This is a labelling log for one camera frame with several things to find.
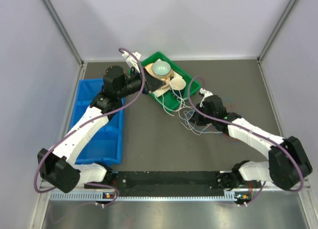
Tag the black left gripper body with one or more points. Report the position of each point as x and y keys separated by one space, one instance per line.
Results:
x=133 y=84

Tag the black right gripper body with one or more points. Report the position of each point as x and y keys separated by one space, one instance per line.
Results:
x=201 y=119

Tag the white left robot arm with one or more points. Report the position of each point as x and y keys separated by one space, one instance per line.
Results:
x=58 y=165

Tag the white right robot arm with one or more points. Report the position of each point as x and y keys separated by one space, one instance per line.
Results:
x=286 y=161

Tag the green plastic tray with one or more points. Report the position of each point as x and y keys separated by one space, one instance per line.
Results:
x=167 y=99

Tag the light teal bowl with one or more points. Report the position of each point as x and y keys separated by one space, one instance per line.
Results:
x=161 y=68

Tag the beige patterned bowl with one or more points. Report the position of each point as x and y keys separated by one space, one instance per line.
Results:
x=167 y=77

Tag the dark green mug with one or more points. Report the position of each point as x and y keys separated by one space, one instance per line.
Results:
x=177 y=87

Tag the blue plastic bin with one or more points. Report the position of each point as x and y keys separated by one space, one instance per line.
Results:
x=106 y=146

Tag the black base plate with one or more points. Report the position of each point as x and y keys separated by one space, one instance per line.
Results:
x=173 y=183

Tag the grey slotted cable duct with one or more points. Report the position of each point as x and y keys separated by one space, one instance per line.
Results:
x=105 y=197

